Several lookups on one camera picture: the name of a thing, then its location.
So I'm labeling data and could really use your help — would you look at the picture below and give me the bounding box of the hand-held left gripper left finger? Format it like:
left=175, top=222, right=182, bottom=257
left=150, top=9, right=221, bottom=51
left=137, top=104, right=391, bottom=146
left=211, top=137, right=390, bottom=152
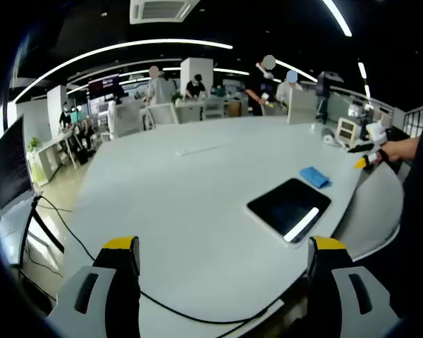
left=46, top=235, right=142, bottom=338

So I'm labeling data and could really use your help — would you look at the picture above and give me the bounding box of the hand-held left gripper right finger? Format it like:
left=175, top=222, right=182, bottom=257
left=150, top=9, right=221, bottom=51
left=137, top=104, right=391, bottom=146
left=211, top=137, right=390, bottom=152
left=306, top=235, right=401, bottom=338

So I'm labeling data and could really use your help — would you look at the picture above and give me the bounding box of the blue cleaning cloth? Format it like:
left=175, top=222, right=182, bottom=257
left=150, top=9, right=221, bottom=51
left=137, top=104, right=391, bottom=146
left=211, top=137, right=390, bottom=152
left=299, top=166, right=333, bottom=189

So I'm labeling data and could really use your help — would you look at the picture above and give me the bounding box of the person's right hand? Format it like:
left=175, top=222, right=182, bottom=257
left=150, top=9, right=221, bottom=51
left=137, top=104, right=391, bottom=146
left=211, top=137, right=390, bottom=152
left=384, top=137, right=420, bottom=163

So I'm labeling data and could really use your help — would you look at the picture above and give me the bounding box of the small wooden shelf box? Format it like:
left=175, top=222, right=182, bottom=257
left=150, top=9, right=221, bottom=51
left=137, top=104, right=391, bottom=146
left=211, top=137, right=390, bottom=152
left=336, top=117, right=362, bottom=146

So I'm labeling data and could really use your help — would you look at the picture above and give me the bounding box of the grey office chair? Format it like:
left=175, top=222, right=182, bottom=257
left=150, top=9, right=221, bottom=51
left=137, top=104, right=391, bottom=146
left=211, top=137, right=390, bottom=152
left=333, top=161, right=405, bottom=262

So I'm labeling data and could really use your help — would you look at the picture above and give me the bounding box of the black device on tripod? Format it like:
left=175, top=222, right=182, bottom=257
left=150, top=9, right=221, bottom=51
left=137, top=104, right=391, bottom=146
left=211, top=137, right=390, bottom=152
left=316, top=71, right=345, bottom=125

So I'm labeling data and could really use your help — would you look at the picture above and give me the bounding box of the white divider board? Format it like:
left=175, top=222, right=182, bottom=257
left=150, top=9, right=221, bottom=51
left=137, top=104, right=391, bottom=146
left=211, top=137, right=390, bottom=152
left=287, top=87, right=318, bottom=125

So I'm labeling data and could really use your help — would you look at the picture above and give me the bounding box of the person's dark clothing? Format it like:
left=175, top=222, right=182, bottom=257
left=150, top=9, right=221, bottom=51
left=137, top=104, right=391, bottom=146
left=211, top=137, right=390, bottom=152
left=352, top=115, right=423, bottom=325

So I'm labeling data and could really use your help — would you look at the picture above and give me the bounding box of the black monitor stand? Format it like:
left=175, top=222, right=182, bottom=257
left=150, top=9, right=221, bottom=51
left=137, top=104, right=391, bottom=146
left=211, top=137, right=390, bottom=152
left=19, top=195, right=66, bottom=268

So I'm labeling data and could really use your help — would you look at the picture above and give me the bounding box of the straight ceiling light strip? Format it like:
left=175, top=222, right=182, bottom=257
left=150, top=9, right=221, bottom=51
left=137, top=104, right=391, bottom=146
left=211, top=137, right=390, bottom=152
left=322, top=0, right=353, bottom=38

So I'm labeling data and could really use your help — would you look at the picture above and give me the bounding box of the black computer monitor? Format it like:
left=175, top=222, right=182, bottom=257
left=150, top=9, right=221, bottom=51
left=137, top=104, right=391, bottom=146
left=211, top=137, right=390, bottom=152
left=0, top=114, right=36, bottom=212

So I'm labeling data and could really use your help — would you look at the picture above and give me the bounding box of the white mesh office chair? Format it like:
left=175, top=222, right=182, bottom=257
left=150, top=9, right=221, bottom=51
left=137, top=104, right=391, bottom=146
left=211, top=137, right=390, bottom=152
left=113, top=100, right=145, bottom=139
left=147, top=102, right=180, bottom=128

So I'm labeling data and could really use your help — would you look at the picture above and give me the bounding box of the long curved ceiling light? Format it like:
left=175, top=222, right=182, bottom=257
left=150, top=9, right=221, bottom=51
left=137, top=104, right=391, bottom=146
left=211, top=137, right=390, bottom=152
left=13, top=38, right=233, bottom=104

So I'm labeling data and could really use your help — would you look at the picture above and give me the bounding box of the ceiling air conditioner unit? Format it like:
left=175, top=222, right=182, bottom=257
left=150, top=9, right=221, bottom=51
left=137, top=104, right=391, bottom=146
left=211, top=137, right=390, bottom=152
left=129, top=0, right=202, bottom=25

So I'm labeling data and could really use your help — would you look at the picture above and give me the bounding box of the black cable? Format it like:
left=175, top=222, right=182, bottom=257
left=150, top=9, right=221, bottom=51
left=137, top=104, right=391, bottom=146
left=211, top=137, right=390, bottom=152
left=37, top=195, right=293, bottom=325

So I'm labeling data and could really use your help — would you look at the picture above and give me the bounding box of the dark wall display screen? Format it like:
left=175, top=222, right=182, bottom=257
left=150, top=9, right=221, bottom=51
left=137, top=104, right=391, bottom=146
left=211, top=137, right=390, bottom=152
left=87, top=74, right=121, bottom=100

